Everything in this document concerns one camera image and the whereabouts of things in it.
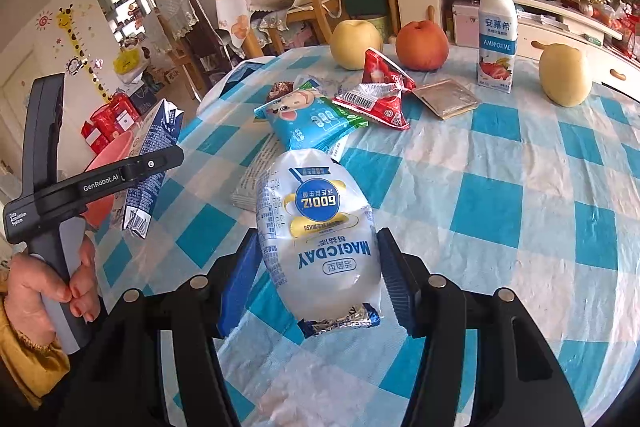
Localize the red snack wrapper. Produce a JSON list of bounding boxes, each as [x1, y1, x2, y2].
[[332, 48, 417, 131]]

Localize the cream television cabinet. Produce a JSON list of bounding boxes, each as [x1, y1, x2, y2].
[[380, 0, 640, 92]]

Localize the round yellow apple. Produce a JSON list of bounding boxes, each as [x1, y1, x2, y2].
[[330, 19, 383, 71]]

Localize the brown printed snack wrapper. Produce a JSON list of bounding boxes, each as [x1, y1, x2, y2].
[[265, 81, 298, 104]]

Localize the red gift boxes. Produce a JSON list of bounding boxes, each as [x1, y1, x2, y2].
[[81, 94, 141, 152]]

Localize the white printed paper packet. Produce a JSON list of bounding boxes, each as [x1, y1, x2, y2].
[[231, 134, 288, 212]]

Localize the blue cartoon packet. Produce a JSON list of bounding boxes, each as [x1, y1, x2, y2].
[[253, 74, 370, 158]]

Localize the white orange print cloth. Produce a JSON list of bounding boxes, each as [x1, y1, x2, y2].
[[215, 0, 251, 50]]

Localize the silver foil packet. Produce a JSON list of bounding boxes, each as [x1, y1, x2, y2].
[[412, 79, 482, 121]]

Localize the person's left hand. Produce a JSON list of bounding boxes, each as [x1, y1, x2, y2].
[[2, 234, 103, 350]]

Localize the white plastic bag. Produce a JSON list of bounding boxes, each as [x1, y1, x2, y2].
[[196, 57, 281, 118]]

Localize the person's left forearm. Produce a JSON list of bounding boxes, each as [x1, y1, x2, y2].
[[0, 292, 71, 410]]

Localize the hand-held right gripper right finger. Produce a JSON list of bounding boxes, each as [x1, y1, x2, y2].
[[376, 227, 586, 427]]

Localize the yellow pear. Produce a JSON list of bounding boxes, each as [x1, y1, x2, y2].
[[538, 43, 593, 108]]

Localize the white yogurt drink bottle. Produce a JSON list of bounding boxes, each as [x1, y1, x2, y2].
[[477, 0, 517, 94]]

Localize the dark wooden chair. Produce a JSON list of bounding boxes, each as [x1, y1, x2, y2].
[[155, 0, 236, 102]]

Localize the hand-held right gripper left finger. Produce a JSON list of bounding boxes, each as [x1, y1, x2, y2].
[[60, 229, 263, 427]]

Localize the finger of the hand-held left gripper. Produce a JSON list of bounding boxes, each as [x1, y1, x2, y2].
[[122, 146, 185, 182]]

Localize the red apple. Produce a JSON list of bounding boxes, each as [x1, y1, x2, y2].
[[395, 20, 449, 72]]

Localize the pink plastic basin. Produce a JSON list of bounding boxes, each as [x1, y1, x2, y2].
[[80, 127, 151, 228]]

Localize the blue white checked tablecloth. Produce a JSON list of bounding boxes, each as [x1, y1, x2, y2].
[[92, 42, 640, 427]]

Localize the yellow plastic bag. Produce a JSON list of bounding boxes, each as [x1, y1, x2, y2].
[[112, 47, 146, 75]]

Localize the giraffe wall sticker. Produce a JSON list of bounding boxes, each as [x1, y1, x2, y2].
[[55, 7, 116, 102]]

